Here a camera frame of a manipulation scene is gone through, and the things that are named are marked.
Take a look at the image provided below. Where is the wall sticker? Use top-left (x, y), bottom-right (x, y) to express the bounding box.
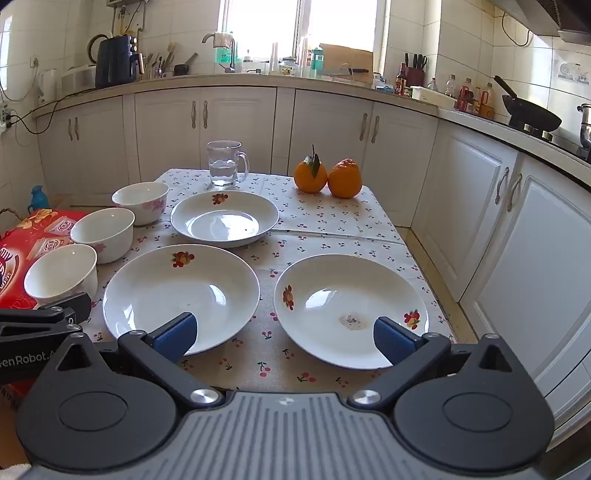
top-left (551, 59), bottom-right (585, 84)

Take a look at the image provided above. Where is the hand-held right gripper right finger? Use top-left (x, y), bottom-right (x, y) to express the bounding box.
top-left (347, 316), bottom-right (515, 409)

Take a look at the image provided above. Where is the kitchen window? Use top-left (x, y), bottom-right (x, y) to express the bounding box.
top-left (219, 0), bottom-right (391, 63)

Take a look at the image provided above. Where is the cherry-print tablecloth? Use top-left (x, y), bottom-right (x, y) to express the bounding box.
top-left (9, 168), bottom-right (455, 398)

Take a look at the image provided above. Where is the black gas stove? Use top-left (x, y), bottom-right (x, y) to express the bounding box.
top-left (508, 117), bottom-right (591, 162)

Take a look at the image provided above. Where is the red printed box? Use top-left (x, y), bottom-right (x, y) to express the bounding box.
top-left (0, 209), bottom-right (90, 311)

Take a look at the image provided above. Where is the orange with green leaf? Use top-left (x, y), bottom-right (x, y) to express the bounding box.
top-left (294, 144), bottom-right (328, 193)

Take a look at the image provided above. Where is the green detergent bottle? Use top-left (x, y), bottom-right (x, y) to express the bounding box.
top-left (216, 31), bottom-right (244, 64)

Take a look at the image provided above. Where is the utensil holder with utensils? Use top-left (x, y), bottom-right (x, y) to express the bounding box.
top-left (141, 42), bottom-right (178, 78)

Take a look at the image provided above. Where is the small black pot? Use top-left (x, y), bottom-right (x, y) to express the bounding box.
top-left (174, 52), bottom-right (199, 77)

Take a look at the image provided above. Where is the red knife block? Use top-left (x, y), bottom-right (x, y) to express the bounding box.
top-left (405, 53), bottom-right (428, 88)

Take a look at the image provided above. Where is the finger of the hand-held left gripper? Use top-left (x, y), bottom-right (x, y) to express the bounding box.
top-left (0, 292), bottom-right (92, 343)

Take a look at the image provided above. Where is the wooden cutting board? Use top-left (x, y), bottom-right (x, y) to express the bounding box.
top-left (320, 43), bottom-right (374, 84)

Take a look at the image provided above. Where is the white stained fruit-print plate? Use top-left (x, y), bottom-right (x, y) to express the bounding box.
top-left (273, 254), bottom-right (429, 371)

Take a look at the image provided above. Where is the black air fryer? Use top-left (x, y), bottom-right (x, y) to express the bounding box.
top-left (95, 34), bottom-right (139, 89)

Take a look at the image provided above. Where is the stone kitchen countertop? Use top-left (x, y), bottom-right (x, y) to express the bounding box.
top-left (32, 71), bottom-right (591, 178)

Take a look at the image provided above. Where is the bumpy orange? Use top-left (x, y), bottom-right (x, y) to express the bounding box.
top-left (327, 158), bottom-right (363, 199)

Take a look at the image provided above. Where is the white countertop appliance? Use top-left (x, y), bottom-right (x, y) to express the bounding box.
top-left (61, 65), bottom-right (97, 92)

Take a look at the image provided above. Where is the white pink-floral bowl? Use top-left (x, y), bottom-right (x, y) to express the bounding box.
top-left (69, 207), bottom-right (136, 265)
top-left (23, 244), bottom-right (99, 305)
top-left (111, 181), bottom-right (170, 227)

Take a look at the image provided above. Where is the white electric kettle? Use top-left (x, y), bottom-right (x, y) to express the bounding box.
top-left (38, 68), bottom-right (58, 103)

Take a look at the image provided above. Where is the steel range hood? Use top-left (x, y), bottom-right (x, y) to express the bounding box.
top-left (489, 0), bottom-right (591, 44)

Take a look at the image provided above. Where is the red cooking oil bottle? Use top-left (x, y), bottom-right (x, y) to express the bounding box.
top-left (457, 78), bottom-right (476, 114)

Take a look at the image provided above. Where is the metal faucet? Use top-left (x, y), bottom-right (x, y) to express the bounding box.
top-left (202, 32), bottom-right (237, 72)

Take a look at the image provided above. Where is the white rectangular container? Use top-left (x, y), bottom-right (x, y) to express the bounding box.
top-left (410, 86), bottom-right (455, 104)

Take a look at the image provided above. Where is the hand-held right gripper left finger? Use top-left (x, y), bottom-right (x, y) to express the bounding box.
top-left (55, 312), bottom-right (227, 409)

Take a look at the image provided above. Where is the black wok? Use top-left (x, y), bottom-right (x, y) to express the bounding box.
top-left (493, 75), bottom-right (563, 132)

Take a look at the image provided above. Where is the steel cooking pot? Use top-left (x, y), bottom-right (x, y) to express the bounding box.
top-left (576, 104), bottom-right (591, 160)

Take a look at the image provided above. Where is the glass mug with water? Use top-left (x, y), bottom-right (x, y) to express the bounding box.
top-left (206, 140), bottom-right (250, 188)

